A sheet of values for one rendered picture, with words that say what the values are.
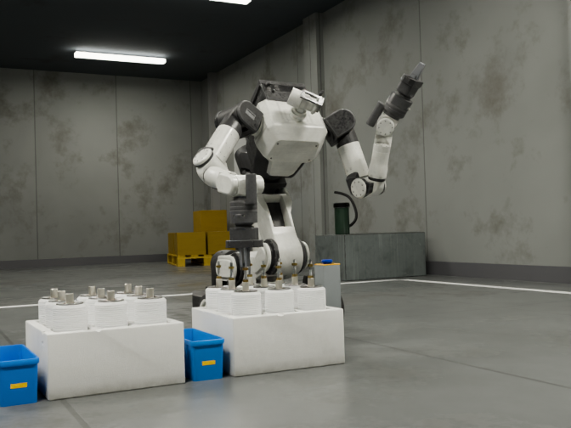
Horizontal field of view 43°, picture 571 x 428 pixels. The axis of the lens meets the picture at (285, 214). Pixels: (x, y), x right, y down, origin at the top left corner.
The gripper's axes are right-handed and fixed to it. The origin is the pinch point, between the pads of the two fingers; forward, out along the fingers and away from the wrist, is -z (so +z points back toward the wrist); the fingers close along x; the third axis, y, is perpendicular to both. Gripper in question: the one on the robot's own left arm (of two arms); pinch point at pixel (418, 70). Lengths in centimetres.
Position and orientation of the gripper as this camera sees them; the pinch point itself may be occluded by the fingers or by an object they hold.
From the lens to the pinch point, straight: 275.5
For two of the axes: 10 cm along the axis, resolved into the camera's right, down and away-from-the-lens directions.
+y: -7.4, -5.7, 3.6
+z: -4.7, 8.1, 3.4
